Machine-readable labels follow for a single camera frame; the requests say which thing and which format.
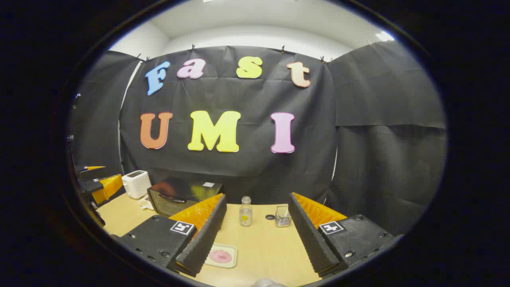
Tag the clear bottle with yellow label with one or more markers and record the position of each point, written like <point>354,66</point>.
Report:
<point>246,213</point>

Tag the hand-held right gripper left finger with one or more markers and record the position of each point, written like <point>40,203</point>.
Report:
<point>203,239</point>

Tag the pink meat slice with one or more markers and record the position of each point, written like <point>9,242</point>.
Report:
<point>220,256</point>

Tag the black electric oven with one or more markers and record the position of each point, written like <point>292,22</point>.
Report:
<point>175,203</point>

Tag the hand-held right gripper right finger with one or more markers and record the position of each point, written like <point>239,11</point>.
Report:
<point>312,243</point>

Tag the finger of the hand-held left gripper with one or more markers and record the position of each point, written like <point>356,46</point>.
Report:
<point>89,173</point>
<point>107,187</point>

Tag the white square plate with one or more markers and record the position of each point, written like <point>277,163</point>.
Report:
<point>231,249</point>

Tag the white toaster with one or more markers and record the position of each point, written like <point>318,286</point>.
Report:
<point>136,185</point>

